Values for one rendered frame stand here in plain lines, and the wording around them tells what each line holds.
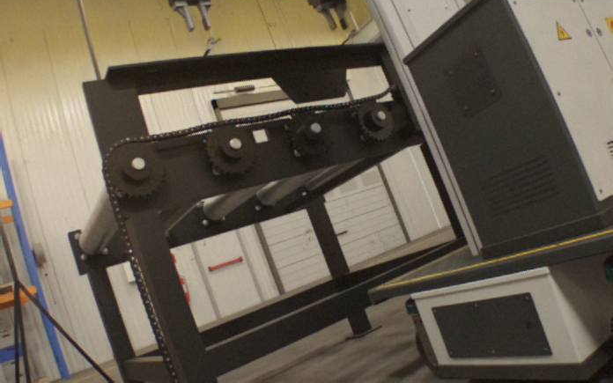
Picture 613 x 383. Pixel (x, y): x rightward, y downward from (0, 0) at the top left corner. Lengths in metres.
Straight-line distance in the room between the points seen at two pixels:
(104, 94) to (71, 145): 9.73
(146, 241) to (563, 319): 1.01
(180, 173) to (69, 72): 10.56
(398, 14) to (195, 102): 10.97
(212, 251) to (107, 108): 9.76
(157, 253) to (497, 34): 0.98
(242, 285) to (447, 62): 10.34
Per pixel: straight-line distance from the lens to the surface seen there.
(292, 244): 12.02
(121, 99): 1.55
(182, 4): 1.68
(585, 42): 1.22
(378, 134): 1.85
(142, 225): 1.41
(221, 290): 11.11
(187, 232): 2.47
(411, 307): 1.50
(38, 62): 12.07
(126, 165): 1.39
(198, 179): 1.52
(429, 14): 1.59
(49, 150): 11.18
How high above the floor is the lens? 0.47
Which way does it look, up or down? 8 degrees up
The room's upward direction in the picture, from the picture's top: 21 degrees counter-clockwise
